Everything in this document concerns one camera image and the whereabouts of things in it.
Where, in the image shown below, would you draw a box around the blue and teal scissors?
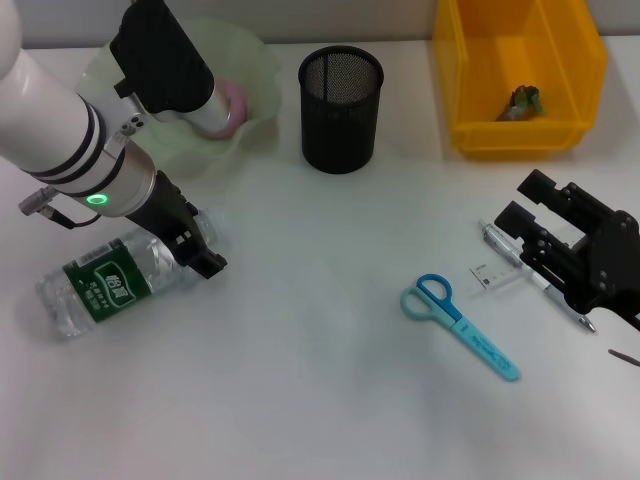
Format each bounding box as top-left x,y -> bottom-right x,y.
399,273 -> 522,384

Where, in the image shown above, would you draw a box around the pale green glass fruit bowl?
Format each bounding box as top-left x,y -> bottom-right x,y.
74,17 -> 282,182

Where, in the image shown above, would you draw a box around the left wrist cable with connector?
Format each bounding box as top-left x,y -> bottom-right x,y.
18,187 -> 104,229

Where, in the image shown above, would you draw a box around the clear green-label water bottle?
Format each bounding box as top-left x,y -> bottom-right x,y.
34,207 -> 232,342

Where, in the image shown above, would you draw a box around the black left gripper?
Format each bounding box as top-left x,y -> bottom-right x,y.
127,169 -> 229,282

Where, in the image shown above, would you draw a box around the black mesh pen cup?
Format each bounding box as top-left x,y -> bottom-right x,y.
298,44 -> 385,175

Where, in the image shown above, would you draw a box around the yellow plastic storage bin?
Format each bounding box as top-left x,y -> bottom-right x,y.
432,0 -> 609,162

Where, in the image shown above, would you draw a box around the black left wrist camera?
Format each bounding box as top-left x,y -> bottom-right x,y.
108,0 -> 235,134

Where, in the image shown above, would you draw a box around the clear plastic ruler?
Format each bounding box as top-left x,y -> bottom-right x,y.
468,223 -> 587,297

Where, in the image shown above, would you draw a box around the silver mechanical pen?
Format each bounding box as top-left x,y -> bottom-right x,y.
478,218 -> 599,335

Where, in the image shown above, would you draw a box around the green plastic wrapper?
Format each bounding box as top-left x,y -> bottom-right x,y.
494,83 -> 549,123

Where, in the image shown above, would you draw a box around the right wrist cable with connector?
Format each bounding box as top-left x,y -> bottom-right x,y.
607,348 -> 640,369

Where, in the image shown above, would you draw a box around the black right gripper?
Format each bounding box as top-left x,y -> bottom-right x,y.
493,168 -> 640,332

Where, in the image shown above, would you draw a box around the wrist cable with connector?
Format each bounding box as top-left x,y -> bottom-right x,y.
18,187 -> 104,229
607,348 -> 640,369

